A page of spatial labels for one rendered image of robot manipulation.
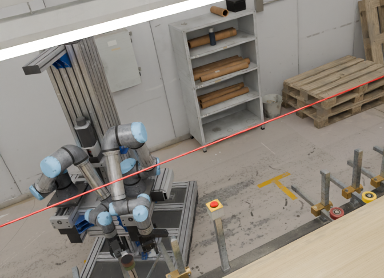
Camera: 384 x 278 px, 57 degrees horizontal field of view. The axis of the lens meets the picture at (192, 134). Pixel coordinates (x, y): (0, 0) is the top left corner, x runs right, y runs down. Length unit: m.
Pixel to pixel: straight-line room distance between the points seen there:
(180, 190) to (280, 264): 1.83
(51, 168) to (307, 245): 1.46
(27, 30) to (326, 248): 1.76
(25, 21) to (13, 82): 3.20
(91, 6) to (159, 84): 3.47
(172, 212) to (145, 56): 1.85
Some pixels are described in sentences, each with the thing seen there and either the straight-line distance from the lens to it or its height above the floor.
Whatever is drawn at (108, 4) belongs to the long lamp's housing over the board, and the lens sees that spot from 0.97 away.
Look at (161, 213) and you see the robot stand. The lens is 3.45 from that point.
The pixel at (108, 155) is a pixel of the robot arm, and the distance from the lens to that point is 1.96.
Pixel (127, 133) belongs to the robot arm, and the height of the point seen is 1.61.
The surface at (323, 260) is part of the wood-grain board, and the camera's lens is 2.07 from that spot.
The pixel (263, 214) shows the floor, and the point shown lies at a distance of 3.56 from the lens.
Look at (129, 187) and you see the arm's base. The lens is 2.36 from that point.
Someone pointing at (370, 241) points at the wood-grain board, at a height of 0.90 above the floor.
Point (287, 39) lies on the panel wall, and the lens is 5.12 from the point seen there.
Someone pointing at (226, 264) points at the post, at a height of 0.76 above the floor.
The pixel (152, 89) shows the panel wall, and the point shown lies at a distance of 4.38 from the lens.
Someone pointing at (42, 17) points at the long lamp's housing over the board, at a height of 2.37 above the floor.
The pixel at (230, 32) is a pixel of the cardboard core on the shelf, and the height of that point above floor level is 1.32.
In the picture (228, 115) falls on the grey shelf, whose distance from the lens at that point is 4.94.
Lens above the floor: 2.51
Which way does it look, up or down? 31 degrees down
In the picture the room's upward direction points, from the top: 11 degrees counter-clockwise
